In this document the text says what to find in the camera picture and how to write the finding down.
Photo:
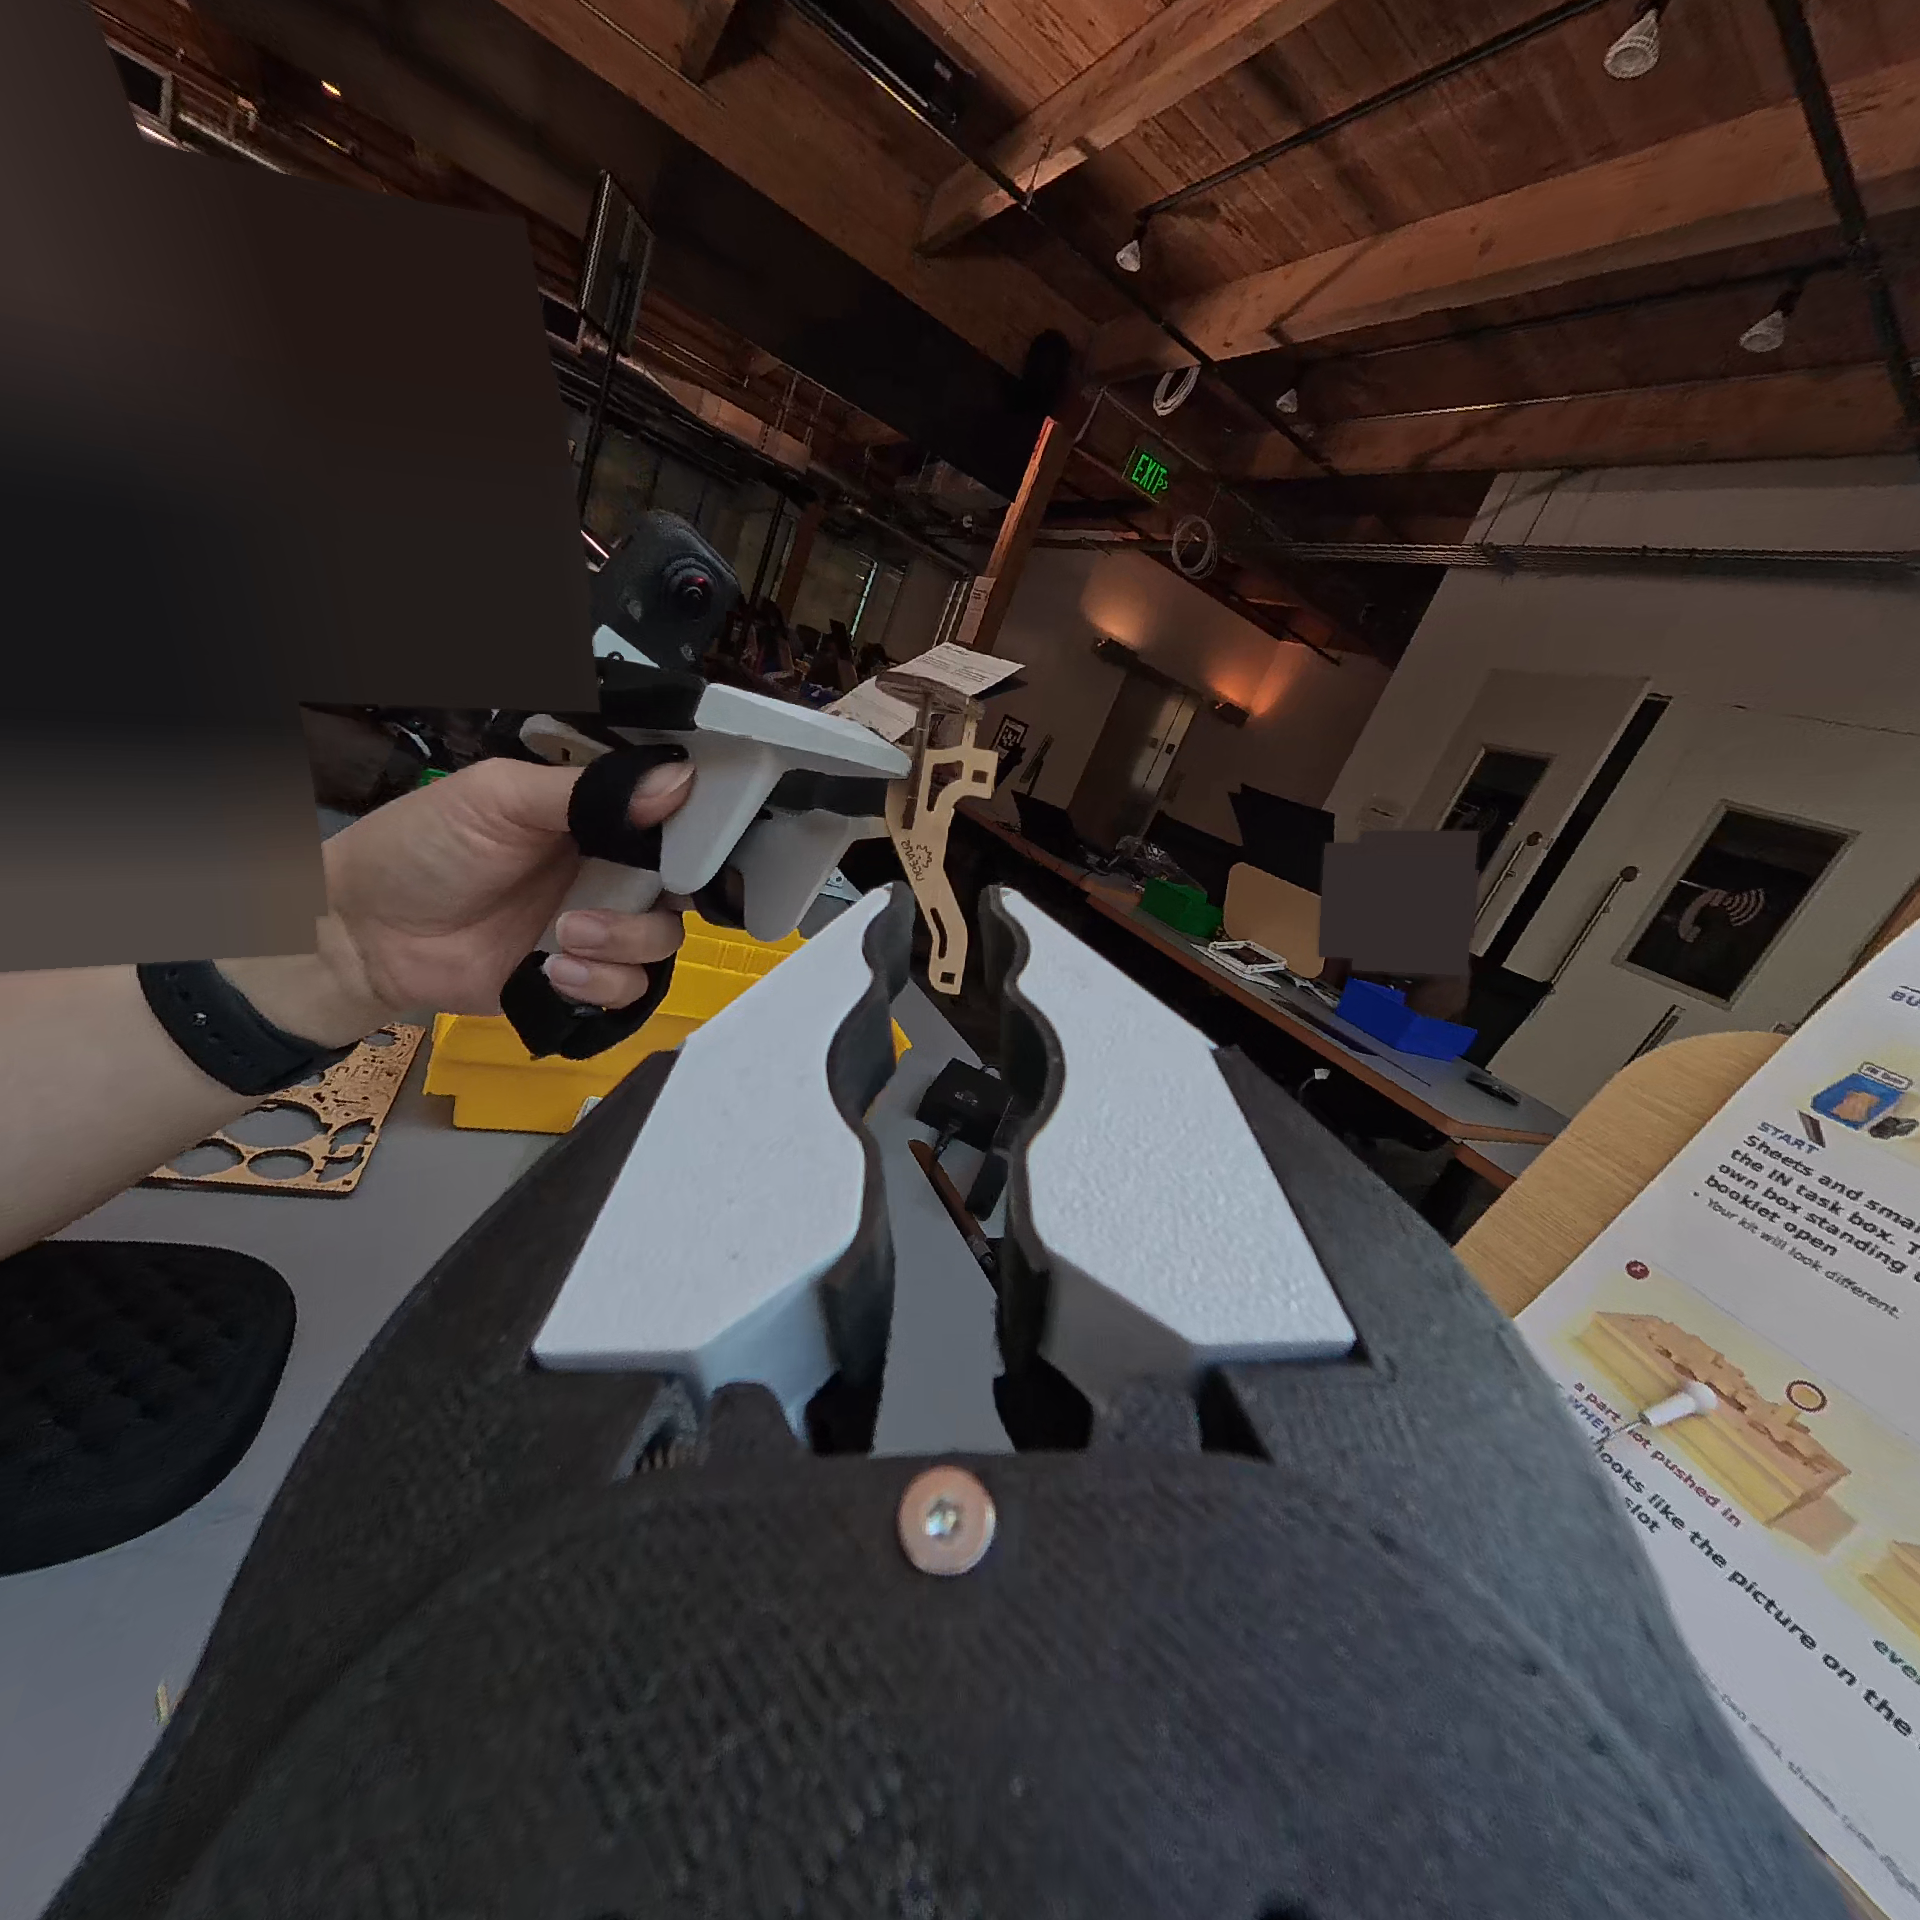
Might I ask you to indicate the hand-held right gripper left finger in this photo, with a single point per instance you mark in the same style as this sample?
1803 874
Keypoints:
704 1201

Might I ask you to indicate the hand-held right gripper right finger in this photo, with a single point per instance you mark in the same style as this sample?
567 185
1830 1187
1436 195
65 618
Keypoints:
1184 1201

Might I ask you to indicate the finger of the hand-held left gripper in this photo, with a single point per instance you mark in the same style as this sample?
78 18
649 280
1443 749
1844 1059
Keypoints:
795 868
803 732

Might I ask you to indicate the wooden lever assembly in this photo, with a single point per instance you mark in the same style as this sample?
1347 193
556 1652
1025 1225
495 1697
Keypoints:
907 856

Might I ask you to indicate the person's left forearm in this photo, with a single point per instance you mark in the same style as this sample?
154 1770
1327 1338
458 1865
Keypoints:
76 1119

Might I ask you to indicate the laser-cut wooden parts sheet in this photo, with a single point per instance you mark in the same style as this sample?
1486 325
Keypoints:
323 1148

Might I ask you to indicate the person's left hand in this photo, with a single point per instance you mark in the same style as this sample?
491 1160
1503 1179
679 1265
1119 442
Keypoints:
450 885

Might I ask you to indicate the long grey work table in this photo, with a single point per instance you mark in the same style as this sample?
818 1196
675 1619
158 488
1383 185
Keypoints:
1350 1059

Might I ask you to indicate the black power adapter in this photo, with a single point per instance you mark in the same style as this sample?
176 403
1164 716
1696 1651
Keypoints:
961 1103

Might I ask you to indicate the yellow plastic bin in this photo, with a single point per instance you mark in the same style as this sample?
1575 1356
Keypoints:
495 1073

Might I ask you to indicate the blue plastic bin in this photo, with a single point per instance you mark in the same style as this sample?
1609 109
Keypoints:
1401 1019

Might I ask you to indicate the green plastic bin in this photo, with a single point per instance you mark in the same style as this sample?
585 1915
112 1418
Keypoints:
1178 907

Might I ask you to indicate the hanging black monitor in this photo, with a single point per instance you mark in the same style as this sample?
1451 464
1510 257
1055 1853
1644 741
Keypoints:
615 271

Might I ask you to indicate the plywood board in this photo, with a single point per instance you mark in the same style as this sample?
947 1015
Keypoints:
1590 1171

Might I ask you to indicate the green exit sign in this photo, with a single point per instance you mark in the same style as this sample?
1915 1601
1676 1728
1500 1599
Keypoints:
1148 476

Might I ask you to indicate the black wrist watch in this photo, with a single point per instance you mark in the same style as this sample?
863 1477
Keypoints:
224 1035

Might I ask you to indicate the printed instruction sheet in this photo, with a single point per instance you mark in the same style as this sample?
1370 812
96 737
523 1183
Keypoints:
1724 1349

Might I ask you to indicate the black mesh pad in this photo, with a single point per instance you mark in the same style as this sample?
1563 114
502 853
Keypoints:
119 1395

